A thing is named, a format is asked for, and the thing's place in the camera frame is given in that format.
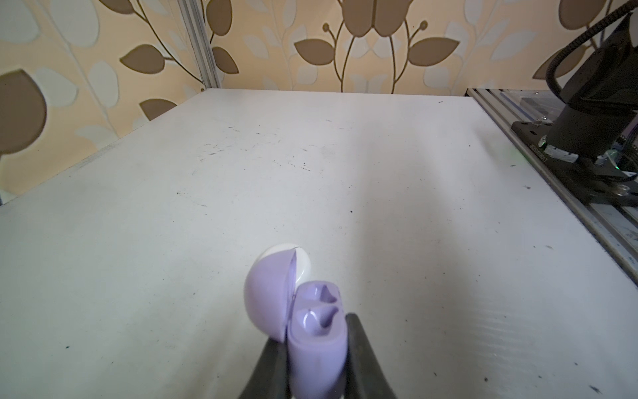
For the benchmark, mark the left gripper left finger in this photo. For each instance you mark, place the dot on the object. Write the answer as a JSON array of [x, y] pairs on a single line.
[[270, 376]]

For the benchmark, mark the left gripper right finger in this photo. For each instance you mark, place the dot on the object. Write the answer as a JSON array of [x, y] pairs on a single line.
[[364, 376]]

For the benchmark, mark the purple earbud charging case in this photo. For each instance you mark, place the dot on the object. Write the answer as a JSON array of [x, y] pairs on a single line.
[[308, 318]]

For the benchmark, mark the white earbud charging case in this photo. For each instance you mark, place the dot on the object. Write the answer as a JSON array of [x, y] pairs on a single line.
[[304, 264]]

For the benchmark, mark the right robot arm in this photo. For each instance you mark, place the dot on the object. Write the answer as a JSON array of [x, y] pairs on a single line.
[[601, 97]]

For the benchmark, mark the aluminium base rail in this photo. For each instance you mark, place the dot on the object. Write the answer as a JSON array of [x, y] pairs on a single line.
[[608, 210]]

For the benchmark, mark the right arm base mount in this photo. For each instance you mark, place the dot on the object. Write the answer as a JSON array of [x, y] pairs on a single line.
[[590, 183]]

